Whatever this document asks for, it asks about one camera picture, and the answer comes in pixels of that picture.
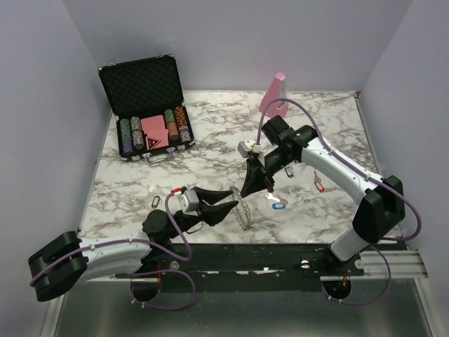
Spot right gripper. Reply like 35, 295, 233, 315
241, 147, 295, 197

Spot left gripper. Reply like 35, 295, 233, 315
168, 186, 239, 240

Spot steel disc with keyrings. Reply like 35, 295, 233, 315
229, 186, 253, 231

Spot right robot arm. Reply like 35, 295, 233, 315
238, 116, 406, 275

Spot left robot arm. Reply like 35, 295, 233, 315
27, 187, 238, 302

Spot blue key tag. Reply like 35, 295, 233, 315
272, 202, 286, 210

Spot silver key by blue tag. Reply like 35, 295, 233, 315
277, 194, 288, 206

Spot red key tag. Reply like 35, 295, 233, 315
314, 171, 326, 192

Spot pink metronome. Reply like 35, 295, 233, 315
259, 72, 288, 118

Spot black poker chip case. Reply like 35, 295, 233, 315
98, 55, 195, 161

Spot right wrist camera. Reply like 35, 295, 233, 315
237, 140, 262, 158

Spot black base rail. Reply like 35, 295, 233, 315
78, 244, 369, 298

